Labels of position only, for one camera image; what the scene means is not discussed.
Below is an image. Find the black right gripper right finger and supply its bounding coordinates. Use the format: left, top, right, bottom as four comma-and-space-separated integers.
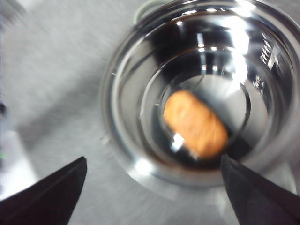
220, 154, 300, 225

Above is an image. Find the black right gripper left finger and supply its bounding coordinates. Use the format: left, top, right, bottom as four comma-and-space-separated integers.
0, 157, 87, 225

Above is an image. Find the brown potato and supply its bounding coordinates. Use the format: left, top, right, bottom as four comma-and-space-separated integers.
163, 90, 228, 158

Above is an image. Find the green electric steamer pot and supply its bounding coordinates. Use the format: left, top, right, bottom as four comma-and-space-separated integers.
100, 0, 300, 196

